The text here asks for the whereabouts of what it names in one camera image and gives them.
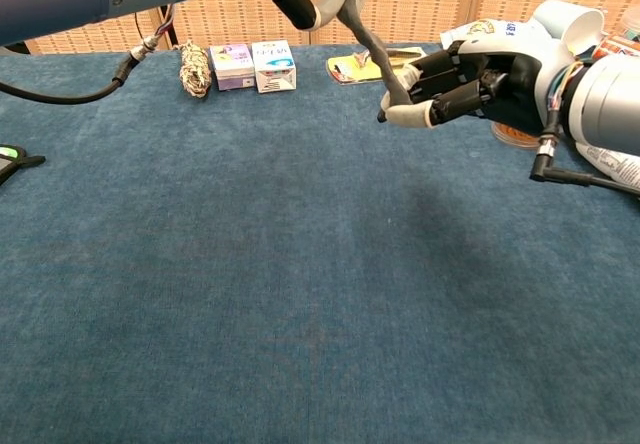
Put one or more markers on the grey putty strip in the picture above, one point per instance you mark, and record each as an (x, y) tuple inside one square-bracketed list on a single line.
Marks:
[(372, 46)]

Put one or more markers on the clear jar of clips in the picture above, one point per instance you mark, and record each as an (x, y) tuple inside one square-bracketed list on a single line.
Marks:
[(631, 21)]

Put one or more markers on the grey green folded pouch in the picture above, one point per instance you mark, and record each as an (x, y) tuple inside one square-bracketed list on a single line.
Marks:
[(7, 161)]

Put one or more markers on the blue table cloth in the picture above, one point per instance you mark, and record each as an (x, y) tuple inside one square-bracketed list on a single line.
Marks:
[(280, 274)]

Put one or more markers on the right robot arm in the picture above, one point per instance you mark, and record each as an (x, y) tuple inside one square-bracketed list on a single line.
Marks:
[(610, 99)]

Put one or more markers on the razor on yellow card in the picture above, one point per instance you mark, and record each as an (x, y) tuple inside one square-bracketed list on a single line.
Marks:
[(350, 71)]

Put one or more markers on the white blue milk carton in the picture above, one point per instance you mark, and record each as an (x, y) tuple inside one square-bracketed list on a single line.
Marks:
[(274, 69)]

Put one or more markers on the white snack bag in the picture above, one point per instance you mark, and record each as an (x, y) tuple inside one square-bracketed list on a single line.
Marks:
[(480, 29)]

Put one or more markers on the purple milk carton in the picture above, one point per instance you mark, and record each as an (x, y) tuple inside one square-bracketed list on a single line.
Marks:
[(230, 69)]

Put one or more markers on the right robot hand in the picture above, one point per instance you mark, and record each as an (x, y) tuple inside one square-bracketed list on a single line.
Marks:
[(500, 64)]

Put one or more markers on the light blue mug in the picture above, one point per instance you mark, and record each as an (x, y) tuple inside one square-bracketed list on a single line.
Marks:
[(580, 24)]

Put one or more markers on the red orange tube can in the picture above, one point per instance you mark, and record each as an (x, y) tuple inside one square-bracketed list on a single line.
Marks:
[(625, 44)]

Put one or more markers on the white drink bottle yellow cap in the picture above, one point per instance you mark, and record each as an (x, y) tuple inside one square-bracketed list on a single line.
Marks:
[(615, 161)]

